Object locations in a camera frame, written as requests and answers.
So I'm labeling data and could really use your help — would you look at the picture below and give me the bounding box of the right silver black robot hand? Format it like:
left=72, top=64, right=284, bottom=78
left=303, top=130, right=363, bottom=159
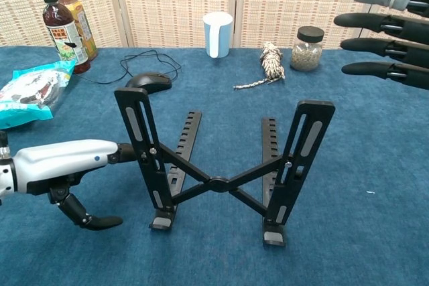
left=334, top=0, right=429, bottom=91

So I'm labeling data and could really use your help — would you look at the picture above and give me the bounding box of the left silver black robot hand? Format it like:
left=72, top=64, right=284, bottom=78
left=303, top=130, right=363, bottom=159
left=12, top=138, right=137, bottom=232

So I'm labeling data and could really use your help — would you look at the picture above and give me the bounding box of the black folding laptop stand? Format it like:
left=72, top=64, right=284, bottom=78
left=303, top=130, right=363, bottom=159
left=113, top=87, right=336, bottom=246

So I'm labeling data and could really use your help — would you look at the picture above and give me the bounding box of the teal snack bag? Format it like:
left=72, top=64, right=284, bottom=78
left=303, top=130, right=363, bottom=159
left=0, top=60, right=75, bottom=132

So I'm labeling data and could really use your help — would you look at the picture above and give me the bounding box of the blue table mat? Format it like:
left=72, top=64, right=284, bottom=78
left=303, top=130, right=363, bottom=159
left=0, top=46, right=429, bottom=286

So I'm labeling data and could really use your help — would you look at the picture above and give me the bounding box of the black lid glass jar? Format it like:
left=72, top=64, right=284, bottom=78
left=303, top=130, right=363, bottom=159
left=289, top=25, right=325, bottom=72

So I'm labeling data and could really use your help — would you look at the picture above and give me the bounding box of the black computer mouse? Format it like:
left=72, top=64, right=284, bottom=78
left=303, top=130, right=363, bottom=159
left=125, top=71, right=173, bottom=95

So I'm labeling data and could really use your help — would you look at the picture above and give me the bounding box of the black cap dark bottle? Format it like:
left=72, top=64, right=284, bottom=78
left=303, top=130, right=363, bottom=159
left=42, top=0, right=92, bottom=75

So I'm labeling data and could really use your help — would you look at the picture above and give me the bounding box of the yellow cap tea bottle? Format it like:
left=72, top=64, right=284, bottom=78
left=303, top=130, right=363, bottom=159
left=50, top=0, right=99, bottom=62

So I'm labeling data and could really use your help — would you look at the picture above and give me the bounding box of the white and blue mug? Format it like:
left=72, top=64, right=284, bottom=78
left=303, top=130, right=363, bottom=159
left=202, top=11, right=234, bottom=60

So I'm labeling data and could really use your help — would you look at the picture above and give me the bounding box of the black mouse cable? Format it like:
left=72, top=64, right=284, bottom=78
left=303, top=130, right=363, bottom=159
left=75, top=50, right=182, bottom=85

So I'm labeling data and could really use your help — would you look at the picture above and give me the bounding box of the speckled rope bundle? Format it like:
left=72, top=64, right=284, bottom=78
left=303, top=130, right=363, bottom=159
left=233, top=41, right=286, bottom=91

